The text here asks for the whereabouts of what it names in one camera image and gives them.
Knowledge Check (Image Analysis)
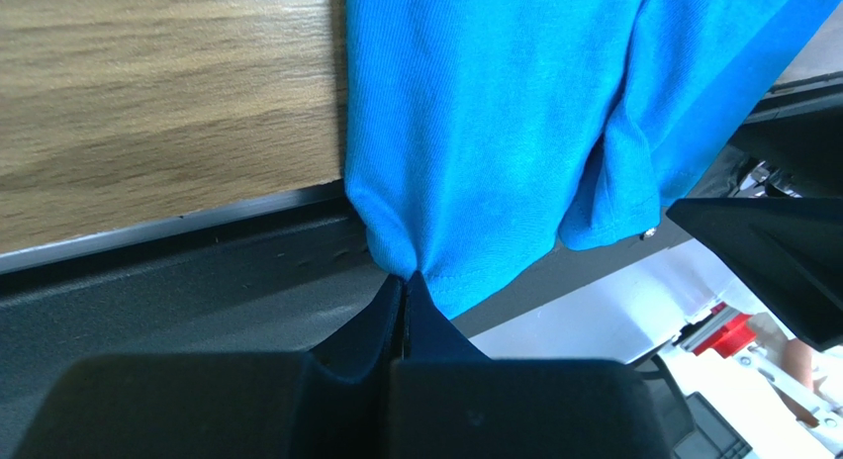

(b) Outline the blue t shirt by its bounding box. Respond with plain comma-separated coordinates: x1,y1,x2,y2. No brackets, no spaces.
344,0,841,319

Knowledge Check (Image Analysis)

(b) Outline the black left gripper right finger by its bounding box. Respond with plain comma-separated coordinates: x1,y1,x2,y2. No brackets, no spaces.
388,273,671,458

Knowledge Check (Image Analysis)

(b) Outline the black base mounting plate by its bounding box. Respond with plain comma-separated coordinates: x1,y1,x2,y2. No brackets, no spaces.
0,178,693,446

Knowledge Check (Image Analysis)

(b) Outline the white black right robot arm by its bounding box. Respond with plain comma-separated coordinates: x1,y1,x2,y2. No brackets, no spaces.
473,198,842,362

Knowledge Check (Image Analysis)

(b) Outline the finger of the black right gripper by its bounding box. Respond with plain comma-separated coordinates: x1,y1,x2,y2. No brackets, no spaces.
667,198,842,351

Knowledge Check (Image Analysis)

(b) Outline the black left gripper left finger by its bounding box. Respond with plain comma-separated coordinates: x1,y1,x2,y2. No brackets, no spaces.
16,276,404,458

